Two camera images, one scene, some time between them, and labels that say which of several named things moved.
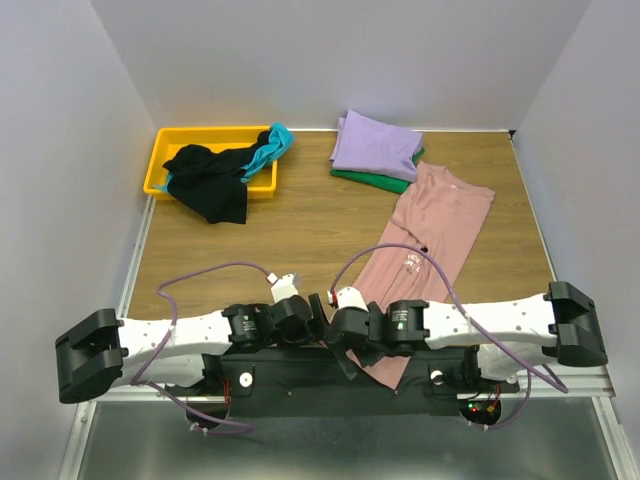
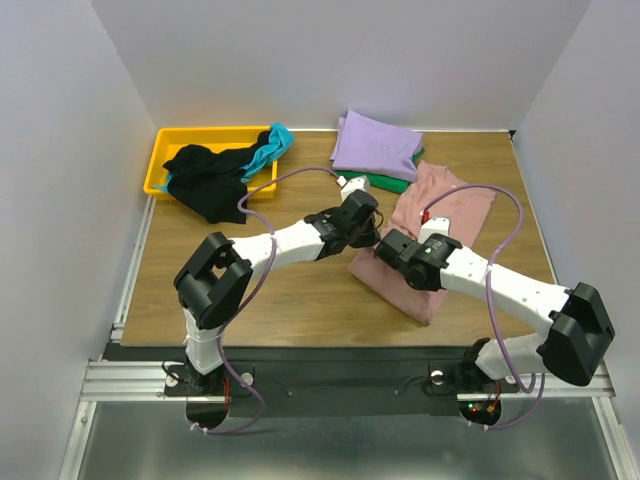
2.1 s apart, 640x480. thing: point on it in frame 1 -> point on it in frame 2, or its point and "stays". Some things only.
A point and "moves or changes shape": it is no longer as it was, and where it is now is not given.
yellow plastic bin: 169,141 stays
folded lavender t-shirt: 366,146 stays
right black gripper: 347,357 -> 388,247
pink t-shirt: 415,258 moves or changes shape
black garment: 211,184 stays
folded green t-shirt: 383,182 stays
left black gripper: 310,337 -> 370,239
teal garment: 280,142 stays
